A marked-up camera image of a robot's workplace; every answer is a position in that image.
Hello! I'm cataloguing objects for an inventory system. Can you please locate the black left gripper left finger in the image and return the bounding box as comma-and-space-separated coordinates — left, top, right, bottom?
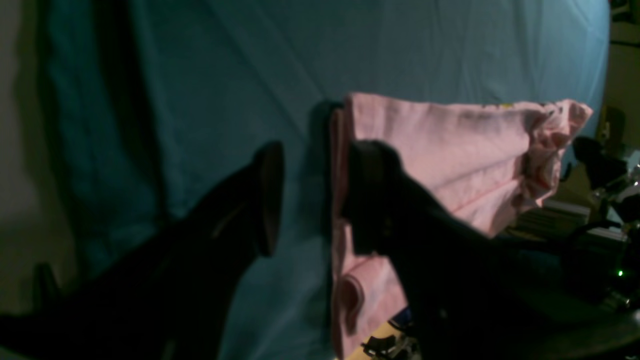
1, 141, 285, 360

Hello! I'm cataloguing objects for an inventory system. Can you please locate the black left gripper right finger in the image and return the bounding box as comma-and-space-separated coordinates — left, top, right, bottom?
343, 141, 639, 360

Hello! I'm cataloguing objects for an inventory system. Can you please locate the pink T-shirt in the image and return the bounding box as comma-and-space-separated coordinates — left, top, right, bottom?
329, 93, 593, 360

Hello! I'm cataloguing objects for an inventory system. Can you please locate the teal table cloth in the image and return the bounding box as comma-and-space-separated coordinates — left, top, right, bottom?
40, 0, 610, 360

